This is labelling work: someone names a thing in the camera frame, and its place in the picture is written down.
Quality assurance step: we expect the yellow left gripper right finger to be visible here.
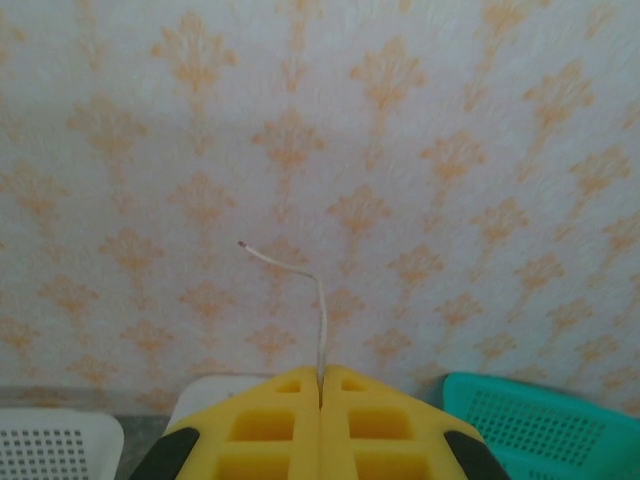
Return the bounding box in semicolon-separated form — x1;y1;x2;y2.
320;363;510;480

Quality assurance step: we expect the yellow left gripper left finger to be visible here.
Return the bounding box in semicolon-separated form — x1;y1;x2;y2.
131;365;322;480

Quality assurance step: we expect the white cable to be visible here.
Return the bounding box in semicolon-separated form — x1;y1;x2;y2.
237;240;330;397

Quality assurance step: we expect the teal plastic basket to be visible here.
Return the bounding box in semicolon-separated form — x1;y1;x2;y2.
441;371;640;480

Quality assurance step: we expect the white plastic basket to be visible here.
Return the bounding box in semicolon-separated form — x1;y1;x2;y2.
0;406;126;480

